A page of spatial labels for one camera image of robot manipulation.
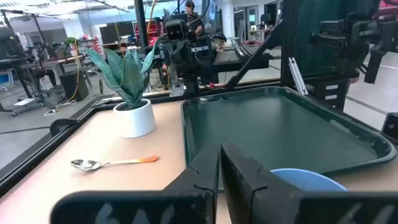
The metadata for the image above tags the pale blue round plate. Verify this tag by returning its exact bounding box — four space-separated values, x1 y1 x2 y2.
269 167 348 192

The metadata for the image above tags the silver aluminium bar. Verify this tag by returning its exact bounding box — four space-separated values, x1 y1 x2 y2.
287 57 309 96

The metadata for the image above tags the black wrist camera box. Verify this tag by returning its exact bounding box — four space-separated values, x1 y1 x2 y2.
164 19 189 42

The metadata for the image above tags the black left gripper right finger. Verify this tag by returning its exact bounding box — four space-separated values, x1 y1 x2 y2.
220 142 398 224

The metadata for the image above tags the green plant in white pot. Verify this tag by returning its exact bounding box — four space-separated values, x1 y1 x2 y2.
85 37 157 139

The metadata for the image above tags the person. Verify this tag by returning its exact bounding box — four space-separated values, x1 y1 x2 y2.
184 1 205 37

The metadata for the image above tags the black desk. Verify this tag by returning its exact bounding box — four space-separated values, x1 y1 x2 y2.
213 45 282 72

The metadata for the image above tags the black monitor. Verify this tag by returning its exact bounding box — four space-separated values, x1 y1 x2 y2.
99 21 136 45

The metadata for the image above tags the black table-level camera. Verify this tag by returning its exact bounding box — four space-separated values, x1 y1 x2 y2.
381 112 398 142

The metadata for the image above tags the black workbench with rod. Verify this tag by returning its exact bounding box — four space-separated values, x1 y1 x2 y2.
0 9 86 116

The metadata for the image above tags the dark green board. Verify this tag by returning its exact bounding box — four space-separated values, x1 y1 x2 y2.
297 0 376 76

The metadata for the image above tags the black keyboard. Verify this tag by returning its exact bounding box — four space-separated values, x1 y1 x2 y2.
237 43 261 58

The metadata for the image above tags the black drawer cabinet with labels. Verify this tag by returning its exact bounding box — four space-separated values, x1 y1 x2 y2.
306 76 351 112

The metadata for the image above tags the steel spoon with orange handle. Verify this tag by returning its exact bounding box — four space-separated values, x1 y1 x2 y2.
70 155 160 172

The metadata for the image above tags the dark green plastic tray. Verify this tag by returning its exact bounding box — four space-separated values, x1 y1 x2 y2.
181 86 398 191

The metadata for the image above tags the black aluminium table frame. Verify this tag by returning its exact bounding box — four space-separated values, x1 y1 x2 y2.
0 0 398 198

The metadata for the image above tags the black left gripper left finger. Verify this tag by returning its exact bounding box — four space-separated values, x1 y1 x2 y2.
50 141 221 224

